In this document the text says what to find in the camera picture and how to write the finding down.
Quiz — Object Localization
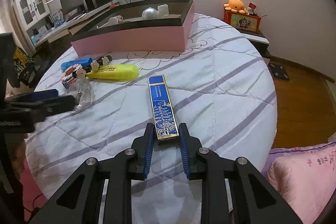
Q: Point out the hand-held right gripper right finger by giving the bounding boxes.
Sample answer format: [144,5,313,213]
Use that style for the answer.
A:
[178,123,302,224]

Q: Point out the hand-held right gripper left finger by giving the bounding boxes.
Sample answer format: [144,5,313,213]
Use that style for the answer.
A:
[29,123,155,224]

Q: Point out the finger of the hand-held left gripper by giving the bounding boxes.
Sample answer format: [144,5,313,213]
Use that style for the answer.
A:
[16,95,77,125]
[4,89,59,109]

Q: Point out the blue highlighter pen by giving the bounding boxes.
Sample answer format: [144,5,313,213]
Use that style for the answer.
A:
[61,56,93,71]

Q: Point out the long blue decorated box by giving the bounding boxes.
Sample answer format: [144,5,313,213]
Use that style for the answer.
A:
[147,75,181,145]

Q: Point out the yellow highlighter pen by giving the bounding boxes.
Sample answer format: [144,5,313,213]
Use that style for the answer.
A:
[86,64,139,81]

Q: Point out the pink cardboard box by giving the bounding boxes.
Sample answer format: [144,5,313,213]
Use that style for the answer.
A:
[70,0,195,57]

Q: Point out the white figurine toy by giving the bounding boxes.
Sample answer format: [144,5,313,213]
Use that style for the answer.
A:
[157,4,170,17]

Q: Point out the patterned office chair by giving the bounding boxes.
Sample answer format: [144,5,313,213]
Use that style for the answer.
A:
[12,47,37,88]

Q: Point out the white desk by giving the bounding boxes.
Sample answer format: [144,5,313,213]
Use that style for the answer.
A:
[30,0,118,52]

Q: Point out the blue white box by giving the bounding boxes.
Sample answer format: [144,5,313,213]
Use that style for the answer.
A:
[54,10,65,24]

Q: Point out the white glass-door cabinet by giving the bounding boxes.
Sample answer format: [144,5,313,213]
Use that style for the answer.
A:
[13,0,50,30]

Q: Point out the pink pillow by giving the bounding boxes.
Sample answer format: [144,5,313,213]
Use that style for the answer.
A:
[265,141,336,224]

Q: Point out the black bathroom scale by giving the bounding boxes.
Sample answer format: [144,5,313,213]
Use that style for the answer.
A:
[269,63,290,81]

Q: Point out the low black white cabinet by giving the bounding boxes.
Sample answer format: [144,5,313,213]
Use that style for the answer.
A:
[238,28,271,58]

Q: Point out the red storage crate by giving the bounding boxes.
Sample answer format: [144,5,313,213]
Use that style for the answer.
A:
[224,9,262,33]

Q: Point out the orange octopus plush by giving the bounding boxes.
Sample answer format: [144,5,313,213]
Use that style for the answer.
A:
[224,0,248,14]

